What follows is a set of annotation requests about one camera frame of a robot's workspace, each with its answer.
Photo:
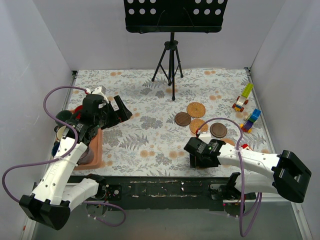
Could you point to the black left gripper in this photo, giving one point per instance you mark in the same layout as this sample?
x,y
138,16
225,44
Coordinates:
x,y
113,114

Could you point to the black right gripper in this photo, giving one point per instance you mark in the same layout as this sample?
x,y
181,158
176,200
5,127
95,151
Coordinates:
x,y
196,161

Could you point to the woven rattan coaster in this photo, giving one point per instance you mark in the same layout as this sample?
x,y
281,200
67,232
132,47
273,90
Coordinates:
x,y
196,110
196,123

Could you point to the dark walnut coaster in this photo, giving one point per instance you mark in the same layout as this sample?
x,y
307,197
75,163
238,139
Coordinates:
x,y
218,130
182,119

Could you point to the orange cup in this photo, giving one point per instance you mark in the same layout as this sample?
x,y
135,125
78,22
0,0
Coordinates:
x,y
92,135

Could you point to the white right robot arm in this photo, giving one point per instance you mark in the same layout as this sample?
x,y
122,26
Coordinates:
x,y
284,174

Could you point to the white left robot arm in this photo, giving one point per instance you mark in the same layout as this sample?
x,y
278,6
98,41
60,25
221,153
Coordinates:
x,y
50,203

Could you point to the red cup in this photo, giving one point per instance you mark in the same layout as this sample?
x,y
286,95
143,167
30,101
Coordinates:
x,y
77,111

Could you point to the lilac purple cup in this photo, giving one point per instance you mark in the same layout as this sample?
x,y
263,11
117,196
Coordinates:
x,y
87,157

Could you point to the dark green cup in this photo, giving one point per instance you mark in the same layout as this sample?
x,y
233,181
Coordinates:
x,y
62,117

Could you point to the cream white cup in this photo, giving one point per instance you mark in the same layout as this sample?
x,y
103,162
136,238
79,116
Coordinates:
x,y
60,132

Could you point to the dark blue cup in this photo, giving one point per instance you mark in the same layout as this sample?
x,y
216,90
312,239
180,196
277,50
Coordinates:
x,y
55,148

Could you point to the pink plastic tray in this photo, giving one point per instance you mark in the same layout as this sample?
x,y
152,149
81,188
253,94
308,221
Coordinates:
x,y
96,145

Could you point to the floral patterned table mat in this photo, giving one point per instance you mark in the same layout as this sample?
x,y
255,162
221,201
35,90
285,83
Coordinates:
x,y
151,143

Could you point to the blue green purple block toy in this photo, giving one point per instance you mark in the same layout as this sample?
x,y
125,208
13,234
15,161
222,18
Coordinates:
x,y
250,120

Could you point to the toy car with yellow block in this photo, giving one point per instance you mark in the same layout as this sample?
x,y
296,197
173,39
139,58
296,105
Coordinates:
x,y
242,99

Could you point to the black music stand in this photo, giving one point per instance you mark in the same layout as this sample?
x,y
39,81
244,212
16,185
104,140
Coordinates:
x,y
174,16

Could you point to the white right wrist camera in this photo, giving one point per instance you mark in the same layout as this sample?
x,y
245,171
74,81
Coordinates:
x,y
205,137

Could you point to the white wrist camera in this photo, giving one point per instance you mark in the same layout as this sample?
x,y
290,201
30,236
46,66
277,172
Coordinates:
x,y
205,137
100,90

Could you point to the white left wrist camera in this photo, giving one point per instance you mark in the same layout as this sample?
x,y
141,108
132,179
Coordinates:
x,y
100,90

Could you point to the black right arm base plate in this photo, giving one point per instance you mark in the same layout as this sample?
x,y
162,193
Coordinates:
x,y
224,192

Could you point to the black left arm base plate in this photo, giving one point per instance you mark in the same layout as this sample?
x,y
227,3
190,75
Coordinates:
x,y
112,192

